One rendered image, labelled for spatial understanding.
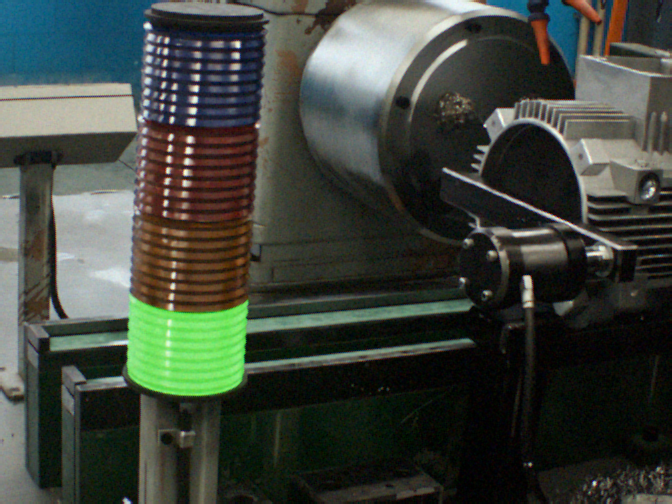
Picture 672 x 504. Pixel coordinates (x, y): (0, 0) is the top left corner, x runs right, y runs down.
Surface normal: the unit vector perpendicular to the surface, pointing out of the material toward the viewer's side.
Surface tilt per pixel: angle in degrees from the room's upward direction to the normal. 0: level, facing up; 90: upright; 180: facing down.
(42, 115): 54
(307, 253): 90
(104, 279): 0
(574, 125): 88
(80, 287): 0
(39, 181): 90
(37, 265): 90
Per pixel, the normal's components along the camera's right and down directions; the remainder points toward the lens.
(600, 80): -0.87, 0.07
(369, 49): -0.66, -0.51
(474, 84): 0.47, 0.29
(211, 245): 0.41, -0.14
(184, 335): 0.07, -0.14
